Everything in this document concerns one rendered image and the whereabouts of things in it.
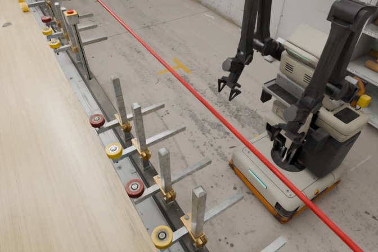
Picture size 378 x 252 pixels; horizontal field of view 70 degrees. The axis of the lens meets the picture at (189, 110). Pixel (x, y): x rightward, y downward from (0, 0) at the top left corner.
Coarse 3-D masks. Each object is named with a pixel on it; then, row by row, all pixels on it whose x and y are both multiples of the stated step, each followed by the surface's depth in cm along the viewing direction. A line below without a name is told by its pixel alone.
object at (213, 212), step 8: (240, 192) 126; (224, 200) 123; (232, 200) 123; (240, 200) 126; (216, 208) 120; (224, 208) 120; (208, 216) 117; (216, 216) 120; (176, 232) 112; (184, 232) 112; (176, 240) 111
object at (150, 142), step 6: (180, 126) 154; (168, 132) 150; (174, 132) 152; (180, 132) 154; (150, 138) 147; (156, 138) 147; (162, 138) 149; (150, 144) 146; (126, 150) 141; (132, 150) 141; (120, 156) 138; (126, 156) 141; (114, 162) 138
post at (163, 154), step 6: (162, 150) 108; (162, 156) 107; (168, 156) 110; (162, 162) 110; (168, 162) 112; (162, 168) 114; (168, 168) 115; (162, 174) 118; (168, 174) 118; (162, 180) 121; (168, 180) 120; (162, 186) 126; (168, 186) 124
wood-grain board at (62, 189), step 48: (0, 0) 273; (0, 48) 204; (48, 48) 205; (0, 96) 163; (48, 96) 164; (0, 144) 136; (48, 144) 137; (96, 144) 137; (0, 192) 117; (48, 192) 117; (96, 192) 117; (0, 240) 102; (48, 240) 102; (96, 240) 103; (144, 240) 103
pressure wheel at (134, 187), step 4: (132, 180) 121; (136, 180) 121; (140, 180) 121; (128, 184) 119; (132, 184) 120; (136, 184) 120; (140, 184) 120; (128, 188) 118; (132, 188) 118; (136, 188) 118; (140, 188) 118; (144, 188) 121; (128, 192) 117; (132, 192) 117; (136, 192) 117; (140, 192) 117; (132, 196) 117; (136, 196) 117; (140, 196) 119
